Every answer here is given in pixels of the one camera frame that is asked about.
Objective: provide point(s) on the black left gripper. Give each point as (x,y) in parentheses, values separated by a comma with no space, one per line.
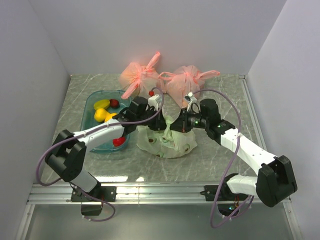
(160,123)

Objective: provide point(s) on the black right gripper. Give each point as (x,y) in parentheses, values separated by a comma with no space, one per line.
(181,123)

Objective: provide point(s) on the light green plastic bag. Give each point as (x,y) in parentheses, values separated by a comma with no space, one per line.
(165,143)

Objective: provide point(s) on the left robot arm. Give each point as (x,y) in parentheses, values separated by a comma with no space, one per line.
(66,156)

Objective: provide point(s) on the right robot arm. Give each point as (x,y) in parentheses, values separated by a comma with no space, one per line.
(274,180)

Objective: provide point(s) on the right pink tied bag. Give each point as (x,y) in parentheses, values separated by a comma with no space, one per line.
(184,80)

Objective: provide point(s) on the pink tied bag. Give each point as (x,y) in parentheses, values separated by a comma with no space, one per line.
(138,80)
(184,80)

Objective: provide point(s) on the dark red fake fig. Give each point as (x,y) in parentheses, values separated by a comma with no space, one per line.
(114,103)

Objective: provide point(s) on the left pink tied bag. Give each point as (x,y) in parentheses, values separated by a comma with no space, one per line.
(138,80)

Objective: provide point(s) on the yellow fake starfruit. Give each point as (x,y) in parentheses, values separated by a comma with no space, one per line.
(101,104)

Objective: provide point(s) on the teal plastic basket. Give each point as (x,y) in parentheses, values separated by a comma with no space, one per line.
(88,120)

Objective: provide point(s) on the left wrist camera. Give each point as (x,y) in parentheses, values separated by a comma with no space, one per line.
(154,100)

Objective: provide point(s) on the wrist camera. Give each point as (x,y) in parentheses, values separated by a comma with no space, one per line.
(154,100)
(190,99)

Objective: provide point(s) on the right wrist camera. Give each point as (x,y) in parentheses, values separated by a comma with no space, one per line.
(190,99)

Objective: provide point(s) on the aluminium mounting rail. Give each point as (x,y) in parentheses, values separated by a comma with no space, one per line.
(151,211)

